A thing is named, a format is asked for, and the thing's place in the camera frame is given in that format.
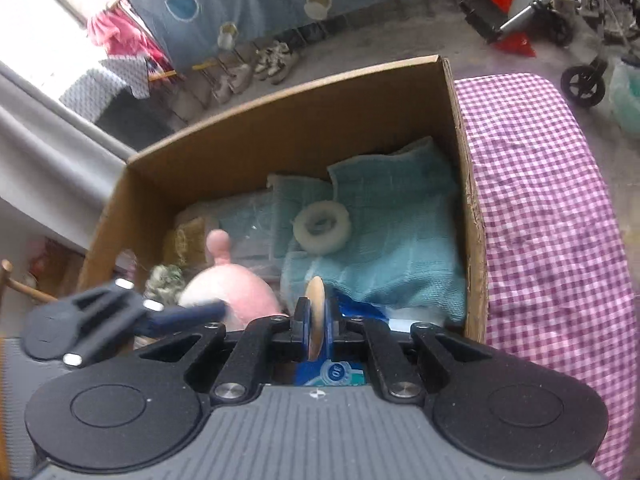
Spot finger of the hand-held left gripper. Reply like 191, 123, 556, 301
64, 280, 226, 368

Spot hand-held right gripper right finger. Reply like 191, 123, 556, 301
325, 296, 493, 403

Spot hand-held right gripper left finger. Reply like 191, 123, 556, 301
137, 297, 308, 403

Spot thin wooden disc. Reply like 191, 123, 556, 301
304, 276, 327, 362

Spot blue and white tissue pack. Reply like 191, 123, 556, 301
295, 295, 446, 388

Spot pink and white plush toy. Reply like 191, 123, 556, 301
177, 229, 291, 333

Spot white tape ring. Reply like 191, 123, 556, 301
292, 201, 353, 254

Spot brown cardboard box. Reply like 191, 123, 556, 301
77, 55, 488, 356

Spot green mottled soft object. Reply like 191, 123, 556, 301
145, 264, 186, 306

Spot white curtain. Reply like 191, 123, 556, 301
0, 60, 131, 251

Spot black furniture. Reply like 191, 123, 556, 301
95, 92, 176, 153

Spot yellow stick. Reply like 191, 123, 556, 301
147, 62, 221, 83

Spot pink checkered cloth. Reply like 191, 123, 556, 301
452, 72, 628, 466

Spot pink red hanging clothes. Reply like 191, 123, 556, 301
87, 7, 173, 78

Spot blue blanket with circles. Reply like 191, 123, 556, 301
120, 0, 476, 73

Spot small red plastic bag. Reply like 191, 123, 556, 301
495, 32, 537, 57

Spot green plastic bag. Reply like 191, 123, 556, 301
607, 57, 640, 131

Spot wheelchair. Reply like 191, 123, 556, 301
460, 0, 640, 111

